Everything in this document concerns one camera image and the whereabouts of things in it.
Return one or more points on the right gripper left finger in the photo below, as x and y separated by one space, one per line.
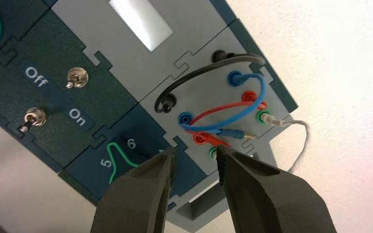
135 205

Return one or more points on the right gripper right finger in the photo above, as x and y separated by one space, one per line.
270 205

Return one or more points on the green teardrop rotary knob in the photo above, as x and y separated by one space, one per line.
119 164

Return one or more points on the dark teal grey control box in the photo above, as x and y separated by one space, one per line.
125 64

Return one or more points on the white display window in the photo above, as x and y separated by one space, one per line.
141 22

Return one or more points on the metal toggle switch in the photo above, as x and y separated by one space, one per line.
33 119
77 77

